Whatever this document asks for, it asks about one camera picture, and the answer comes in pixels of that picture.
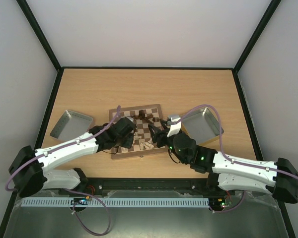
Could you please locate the light blue slotted cable duct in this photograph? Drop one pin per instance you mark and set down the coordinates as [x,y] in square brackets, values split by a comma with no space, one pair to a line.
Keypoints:
[116,202]

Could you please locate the pile of white chess pieces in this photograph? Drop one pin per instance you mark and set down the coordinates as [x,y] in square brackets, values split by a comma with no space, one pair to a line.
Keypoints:
[142,141]

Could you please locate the metal tray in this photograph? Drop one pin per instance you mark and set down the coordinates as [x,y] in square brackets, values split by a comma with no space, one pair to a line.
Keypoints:
[71,125]
[202,126]

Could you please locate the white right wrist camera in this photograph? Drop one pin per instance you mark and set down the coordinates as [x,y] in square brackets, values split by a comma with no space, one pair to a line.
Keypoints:
[174,125]

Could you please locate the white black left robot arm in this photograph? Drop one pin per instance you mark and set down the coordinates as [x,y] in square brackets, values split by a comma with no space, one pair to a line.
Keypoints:
[35,170]

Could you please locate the wooden folding chess board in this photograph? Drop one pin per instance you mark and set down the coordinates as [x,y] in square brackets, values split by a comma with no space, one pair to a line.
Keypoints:
[141,127]

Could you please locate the black cage frame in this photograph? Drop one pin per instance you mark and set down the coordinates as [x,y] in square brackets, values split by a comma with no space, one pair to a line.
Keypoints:
[273,5]

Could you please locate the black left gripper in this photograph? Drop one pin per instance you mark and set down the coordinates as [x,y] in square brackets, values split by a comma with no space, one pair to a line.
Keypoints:
[128,144]

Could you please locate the right metal tray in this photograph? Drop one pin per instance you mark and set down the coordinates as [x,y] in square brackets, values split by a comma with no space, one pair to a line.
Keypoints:
[202,126]

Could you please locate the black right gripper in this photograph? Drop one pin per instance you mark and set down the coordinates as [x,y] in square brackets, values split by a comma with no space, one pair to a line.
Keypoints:
[160,135]

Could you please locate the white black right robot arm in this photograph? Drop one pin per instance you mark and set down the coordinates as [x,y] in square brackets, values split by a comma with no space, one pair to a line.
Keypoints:
[278,179]

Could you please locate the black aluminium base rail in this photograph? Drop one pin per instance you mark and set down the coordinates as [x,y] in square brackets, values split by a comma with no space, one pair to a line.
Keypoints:
[207,187]

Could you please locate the pile of dark chess pieces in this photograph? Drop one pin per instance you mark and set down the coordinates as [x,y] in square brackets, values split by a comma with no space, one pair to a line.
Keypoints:
[148,118]

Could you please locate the left metal tray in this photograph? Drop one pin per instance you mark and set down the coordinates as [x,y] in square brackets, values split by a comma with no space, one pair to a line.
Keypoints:
[71,125]

